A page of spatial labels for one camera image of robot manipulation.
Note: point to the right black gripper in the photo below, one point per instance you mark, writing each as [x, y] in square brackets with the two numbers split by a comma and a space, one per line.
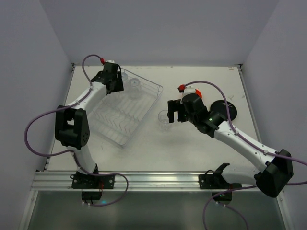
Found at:
[181, 110]

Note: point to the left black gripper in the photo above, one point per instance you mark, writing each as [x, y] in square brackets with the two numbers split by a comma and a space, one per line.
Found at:
[115, 84]

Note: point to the clear glass cup front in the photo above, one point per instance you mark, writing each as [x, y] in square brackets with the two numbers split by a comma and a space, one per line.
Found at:
[164, 120]

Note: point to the clear glass cup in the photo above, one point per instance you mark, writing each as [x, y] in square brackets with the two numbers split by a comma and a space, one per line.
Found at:
[164, 120]
[135, 88]
[124, 77]

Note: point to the black plate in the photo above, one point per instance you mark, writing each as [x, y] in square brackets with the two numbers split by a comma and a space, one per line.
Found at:
[220, 107]

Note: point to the clear glass cup back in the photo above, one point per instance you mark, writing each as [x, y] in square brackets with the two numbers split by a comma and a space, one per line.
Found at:
[124, 77]

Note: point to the orange plastic bowl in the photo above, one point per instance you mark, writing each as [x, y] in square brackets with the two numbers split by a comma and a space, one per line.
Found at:
[198, 93]

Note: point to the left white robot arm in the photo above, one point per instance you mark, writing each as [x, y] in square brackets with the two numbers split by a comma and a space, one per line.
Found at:
[72, 127]

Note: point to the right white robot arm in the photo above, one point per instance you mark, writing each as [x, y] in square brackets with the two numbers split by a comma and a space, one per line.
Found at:
[269, 174]

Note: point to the clear plastic dish rack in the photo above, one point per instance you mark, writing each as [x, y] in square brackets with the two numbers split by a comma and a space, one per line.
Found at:
[117, 117]

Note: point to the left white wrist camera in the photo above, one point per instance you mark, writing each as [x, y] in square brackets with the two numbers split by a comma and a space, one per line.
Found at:
[110, 61]

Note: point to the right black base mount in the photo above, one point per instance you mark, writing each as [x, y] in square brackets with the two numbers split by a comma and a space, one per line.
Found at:
[213, 181]

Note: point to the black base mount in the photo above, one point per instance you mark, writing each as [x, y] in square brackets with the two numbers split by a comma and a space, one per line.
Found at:
[92, 186]
[213, 181]

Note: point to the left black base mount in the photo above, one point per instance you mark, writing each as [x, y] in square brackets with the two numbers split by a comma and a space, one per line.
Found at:
[92, 186]

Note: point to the aluminium mounting rail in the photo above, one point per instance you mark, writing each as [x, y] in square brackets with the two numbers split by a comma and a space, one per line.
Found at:
[138, 181]

